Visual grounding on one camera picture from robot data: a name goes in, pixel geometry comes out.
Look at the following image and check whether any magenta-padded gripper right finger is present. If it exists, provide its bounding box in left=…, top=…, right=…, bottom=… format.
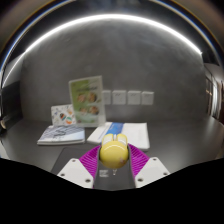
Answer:
left=127, top=143, right=171, bottom=189

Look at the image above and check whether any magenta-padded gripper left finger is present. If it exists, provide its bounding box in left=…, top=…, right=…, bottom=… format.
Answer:
left=57, top=145, right=102, bottom=190

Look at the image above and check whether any yellow rabbit-shaped computer mouse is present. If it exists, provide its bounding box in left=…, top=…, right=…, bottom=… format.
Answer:
left=98, top=133, right=130, bottom=176

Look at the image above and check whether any white book with blue band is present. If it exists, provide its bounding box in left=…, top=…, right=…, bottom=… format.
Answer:
left=86, top=121, right=151, bottom=152

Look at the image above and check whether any grey striped booklet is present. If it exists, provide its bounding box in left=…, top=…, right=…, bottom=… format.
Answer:
left=36, top=124, right=86, bottom=146

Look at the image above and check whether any small colourful picture card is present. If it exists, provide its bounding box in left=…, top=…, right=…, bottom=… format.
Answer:
left=50, top=104, right=78, bottom=127

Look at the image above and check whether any green menu card stand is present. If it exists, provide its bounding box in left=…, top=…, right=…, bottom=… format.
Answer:
left=68, top=75, right=107, bottom=128

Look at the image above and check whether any wooden framed glass door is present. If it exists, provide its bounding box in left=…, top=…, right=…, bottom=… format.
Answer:
left=203, top=63, right=224, bottom=124

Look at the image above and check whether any white ceiling light strip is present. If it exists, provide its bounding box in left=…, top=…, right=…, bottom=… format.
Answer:
left=0, top=13, right=203, bottom=89

